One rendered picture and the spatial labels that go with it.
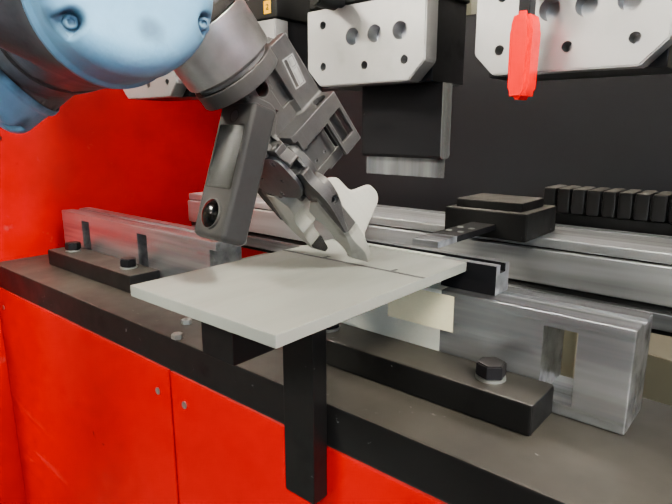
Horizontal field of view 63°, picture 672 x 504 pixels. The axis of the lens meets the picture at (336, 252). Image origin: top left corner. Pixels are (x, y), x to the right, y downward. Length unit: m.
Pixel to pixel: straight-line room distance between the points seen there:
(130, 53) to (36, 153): 1.04
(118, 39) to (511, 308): 0.41
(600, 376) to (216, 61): 0.40
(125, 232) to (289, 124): 0.59
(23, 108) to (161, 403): 0.50
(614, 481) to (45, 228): 1.11
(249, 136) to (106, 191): 0.91
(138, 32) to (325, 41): 0.40
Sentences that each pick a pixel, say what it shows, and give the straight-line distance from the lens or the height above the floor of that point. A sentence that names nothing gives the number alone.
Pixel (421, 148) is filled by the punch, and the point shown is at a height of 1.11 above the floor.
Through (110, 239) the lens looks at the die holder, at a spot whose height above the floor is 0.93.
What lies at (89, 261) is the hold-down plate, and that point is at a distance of 1.05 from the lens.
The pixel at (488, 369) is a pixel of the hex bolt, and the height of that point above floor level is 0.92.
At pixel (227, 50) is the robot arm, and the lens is 0.43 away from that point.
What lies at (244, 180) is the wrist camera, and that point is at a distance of 0.44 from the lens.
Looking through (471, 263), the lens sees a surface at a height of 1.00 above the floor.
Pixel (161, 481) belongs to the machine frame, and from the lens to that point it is 0.87.
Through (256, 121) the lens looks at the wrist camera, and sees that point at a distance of 0.45.
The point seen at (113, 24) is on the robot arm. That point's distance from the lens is 0.24.
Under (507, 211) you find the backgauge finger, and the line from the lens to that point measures 0.77.
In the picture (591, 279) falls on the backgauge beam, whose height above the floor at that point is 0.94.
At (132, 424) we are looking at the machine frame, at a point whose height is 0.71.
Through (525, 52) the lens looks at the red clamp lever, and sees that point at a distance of 0.47.
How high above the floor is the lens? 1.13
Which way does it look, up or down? 13 degrees down
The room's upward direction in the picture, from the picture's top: straight up
